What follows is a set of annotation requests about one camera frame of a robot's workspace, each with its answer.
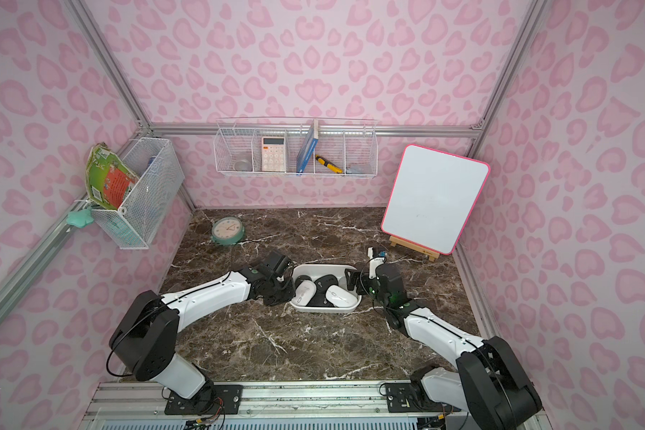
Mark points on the black mouse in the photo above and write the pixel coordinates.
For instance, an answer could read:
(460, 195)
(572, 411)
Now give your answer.
(322, 284)

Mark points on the green round clock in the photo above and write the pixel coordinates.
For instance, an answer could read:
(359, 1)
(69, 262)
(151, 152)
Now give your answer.
(227, 231)

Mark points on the white mesh side basket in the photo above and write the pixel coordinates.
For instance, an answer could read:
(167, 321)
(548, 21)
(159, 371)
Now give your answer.
(135, 224)

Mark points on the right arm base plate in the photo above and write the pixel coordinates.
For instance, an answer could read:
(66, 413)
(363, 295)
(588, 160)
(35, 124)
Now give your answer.
(405, 398)

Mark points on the white plastic storage box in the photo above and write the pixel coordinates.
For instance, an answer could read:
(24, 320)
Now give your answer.
(315, 271)

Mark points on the white wire wall shelf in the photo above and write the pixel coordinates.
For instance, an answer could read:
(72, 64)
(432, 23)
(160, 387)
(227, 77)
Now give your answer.
(350, 144)

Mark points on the wooden easel stand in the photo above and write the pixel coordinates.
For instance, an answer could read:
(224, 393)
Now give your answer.
(431, 254)

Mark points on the blue can in basket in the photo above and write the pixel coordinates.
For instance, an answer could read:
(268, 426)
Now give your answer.
(151, 161)

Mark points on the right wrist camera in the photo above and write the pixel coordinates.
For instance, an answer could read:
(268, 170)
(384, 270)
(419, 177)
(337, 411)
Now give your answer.
(376, 258)

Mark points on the pink calculator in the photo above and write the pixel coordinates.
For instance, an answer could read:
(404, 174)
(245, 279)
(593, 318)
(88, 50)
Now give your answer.
(274, 154)

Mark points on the yellow utility knife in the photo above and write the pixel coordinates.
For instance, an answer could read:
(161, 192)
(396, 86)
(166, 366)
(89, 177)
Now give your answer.
(328, 164)

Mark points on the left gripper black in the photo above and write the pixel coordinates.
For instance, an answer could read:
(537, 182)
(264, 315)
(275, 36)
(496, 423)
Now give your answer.
(285, 270)

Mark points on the green wall hook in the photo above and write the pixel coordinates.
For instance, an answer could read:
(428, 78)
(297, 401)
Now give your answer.
(80, 219)

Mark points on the white mouse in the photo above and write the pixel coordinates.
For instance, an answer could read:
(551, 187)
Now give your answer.
(305, 292)
(340, 297)

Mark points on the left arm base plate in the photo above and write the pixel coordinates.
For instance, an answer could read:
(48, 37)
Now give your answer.
(220, 398)

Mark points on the clear tape roll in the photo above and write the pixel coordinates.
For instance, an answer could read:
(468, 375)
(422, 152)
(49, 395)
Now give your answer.
(243, 163)

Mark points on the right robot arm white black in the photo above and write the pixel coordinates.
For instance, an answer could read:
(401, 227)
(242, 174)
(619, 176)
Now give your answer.
(488, 382)

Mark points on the pink framed whiteboard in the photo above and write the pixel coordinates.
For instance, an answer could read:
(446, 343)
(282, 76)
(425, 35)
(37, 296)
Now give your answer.
(434, 194)

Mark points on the green red snack bag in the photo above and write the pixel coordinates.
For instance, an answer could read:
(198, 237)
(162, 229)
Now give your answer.
(108, 180)

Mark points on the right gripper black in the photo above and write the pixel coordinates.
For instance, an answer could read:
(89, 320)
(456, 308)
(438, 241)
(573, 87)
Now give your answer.
(364, 281)

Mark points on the blue book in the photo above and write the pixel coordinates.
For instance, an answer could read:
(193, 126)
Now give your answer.
(307, 150)

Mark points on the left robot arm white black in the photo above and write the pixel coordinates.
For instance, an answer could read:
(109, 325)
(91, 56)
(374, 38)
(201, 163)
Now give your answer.
(145, 340)

